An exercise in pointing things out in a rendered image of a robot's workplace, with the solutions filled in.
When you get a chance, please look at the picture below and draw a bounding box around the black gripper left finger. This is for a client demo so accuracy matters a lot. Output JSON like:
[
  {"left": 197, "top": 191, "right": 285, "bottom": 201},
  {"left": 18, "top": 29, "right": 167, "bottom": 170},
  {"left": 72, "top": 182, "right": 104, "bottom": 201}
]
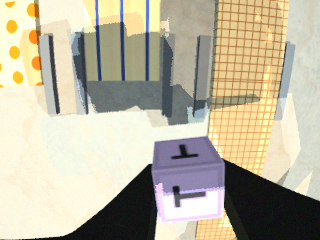
[{"left": 17, "top": 164, "right": 157, "bottom": 240}]

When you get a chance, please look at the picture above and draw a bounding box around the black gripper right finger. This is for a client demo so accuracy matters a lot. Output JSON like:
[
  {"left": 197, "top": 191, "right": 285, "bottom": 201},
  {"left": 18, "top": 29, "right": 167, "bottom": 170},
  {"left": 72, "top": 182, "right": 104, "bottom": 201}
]
[{"left": 223, "top": 157, "right": 320, "bottom": 240}]

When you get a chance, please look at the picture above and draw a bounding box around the purple and white labelled cube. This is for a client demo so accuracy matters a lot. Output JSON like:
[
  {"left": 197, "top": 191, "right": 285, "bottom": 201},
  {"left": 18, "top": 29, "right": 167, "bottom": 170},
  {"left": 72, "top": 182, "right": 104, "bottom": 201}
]
[{"left": 152, "top": 136, "right": 224, "bottom": 224}]

